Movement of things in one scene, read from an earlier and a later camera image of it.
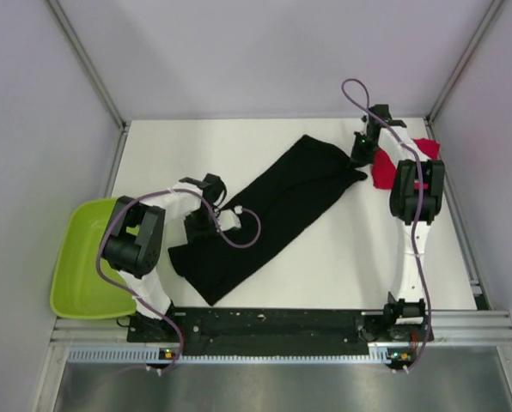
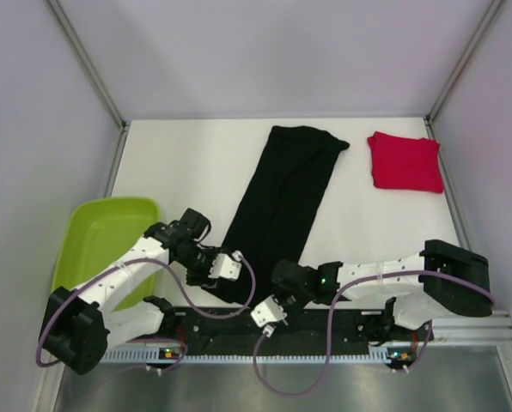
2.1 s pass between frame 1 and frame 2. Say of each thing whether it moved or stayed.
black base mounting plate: stayed
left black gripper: moved
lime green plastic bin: stayed
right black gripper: moved
